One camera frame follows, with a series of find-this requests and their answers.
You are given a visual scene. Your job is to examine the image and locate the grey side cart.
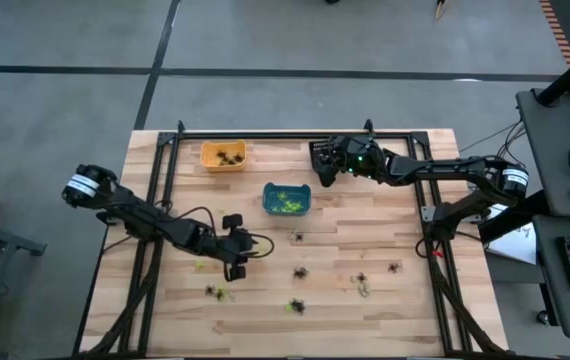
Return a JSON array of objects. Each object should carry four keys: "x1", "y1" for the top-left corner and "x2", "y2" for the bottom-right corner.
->
[{"x1": 0, "y1": 215, "x2": 49, "y2": 360}]

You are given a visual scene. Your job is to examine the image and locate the orange plastic bin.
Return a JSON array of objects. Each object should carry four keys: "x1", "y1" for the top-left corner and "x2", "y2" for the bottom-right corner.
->
[{"x1": 199, "y1": 139, "x2": 249, "y2": 174}]

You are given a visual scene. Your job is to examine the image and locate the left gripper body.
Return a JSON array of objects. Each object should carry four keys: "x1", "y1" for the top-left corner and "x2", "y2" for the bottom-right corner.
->
[{"x1": 209, "y1": 213, "x2": 257, "y2": 282}]

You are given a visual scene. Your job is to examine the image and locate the grey desk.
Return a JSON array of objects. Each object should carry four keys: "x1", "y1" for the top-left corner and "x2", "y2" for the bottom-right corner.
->
[
  {"x1": 532, "y1": 214, "x2": 570, "y2": 342},
  {"x1": 516, "y1": 88, "x2": 570, "y2": 219}
]

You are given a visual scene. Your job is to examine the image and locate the black desk cables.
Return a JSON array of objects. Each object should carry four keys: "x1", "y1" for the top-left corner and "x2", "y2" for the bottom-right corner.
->
[{"x1": 459, "y1": 119, "x2": 529, "y2": 171}]

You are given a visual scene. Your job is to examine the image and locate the black slotted plastic basket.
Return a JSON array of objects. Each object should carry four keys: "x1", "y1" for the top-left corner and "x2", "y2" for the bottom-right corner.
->
[{"x1": 308, "y1": 139, "x2": 339, "y2": 174}]

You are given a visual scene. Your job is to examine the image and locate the teal plastic bin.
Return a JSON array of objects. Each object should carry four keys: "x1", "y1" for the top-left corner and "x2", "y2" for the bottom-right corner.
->
[{"x1": 262, "y1": 182, "x2": 313, "y2": 217}]

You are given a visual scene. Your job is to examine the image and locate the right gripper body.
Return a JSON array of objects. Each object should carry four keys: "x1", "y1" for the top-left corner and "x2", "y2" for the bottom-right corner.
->
[{"x1": 317, "y1": 134, "x2": 389, "y2": 189}]

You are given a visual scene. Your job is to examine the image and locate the black desk crossbar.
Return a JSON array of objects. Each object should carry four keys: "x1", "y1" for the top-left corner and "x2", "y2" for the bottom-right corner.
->
[{"x1": 478, "y1": 192, "x2": 539, "y2": 244}]

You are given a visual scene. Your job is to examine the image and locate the white paper sheet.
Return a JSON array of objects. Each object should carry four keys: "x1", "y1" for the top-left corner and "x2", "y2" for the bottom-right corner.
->
[{"x1": 484, "y1": 219, "x2": 538, "y2": 266}]

